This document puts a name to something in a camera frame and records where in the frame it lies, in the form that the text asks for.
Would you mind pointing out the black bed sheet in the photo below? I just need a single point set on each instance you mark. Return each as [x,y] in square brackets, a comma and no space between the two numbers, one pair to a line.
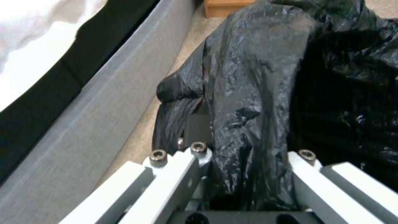
[65,63]

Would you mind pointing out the grey fabric bed frame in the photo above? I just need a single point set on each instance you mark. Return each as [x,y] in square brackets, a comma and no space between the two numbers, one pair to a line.
[102,98]

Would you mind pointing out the light wooden furniture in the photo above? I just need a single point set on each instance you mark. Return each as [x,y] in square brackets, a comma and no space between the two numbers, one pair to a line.
[222,8]

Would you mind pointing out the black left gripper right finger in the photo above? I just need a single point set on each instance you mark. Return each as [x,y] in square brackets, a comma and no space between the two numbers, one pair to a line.
[335,186]

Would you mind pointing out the trash bin with black bag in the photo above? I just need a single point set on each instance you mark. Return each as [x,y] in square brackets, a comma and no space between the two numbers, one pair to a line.
[258,81]

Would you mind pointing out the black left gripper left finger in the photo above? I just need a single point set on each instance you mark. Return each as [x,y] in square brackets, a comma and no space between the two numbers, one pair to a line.
[174,177]

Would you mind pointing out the white bedding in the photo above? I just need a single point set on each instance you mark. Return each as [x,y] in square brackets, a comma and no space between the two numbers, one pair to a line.
[34,25]

